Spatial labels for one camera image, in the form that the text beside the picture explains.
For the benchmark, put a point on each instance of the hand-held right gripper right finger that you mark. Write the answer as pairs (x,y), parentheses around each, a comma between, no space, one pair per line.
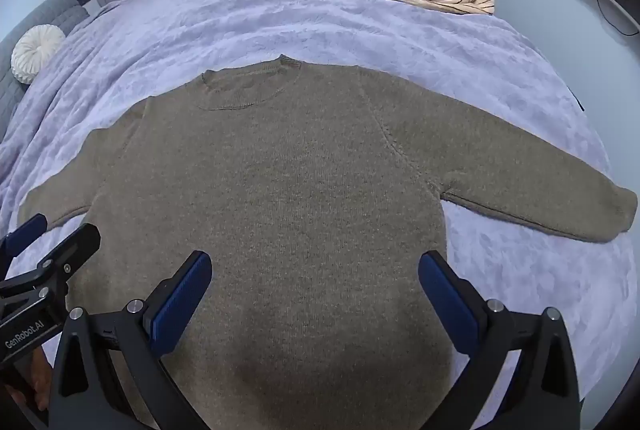
(447,305)

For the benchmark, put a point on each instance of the round white pleated pillow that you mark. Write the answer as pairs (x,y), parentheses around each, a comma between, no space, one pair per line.
(36,55)

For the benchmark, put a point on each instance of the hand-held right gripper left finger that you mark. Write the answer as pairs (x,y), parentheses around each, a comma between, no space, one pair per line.
(182,297)

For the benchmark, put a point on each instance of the lavender fleece blanket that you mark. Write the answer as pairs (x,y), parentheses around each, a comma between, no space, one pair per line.
(350,35)

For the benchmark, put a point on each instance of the person's left hand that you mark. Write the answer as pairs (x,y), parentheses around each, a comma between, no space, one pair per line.
(39,375)

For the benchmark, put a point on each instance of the brown knit sweater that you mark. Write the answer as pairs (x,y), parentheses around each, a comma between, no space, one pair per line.
(300,210)

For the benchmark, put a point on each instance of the grey quilted headboard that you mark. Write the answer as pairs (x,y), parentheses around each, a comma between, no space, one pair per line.
(40,17)

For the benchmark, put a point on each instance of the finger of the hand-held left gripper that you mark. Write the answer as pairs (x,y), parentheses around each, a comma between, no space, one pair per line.
(27,230)
(75,247)

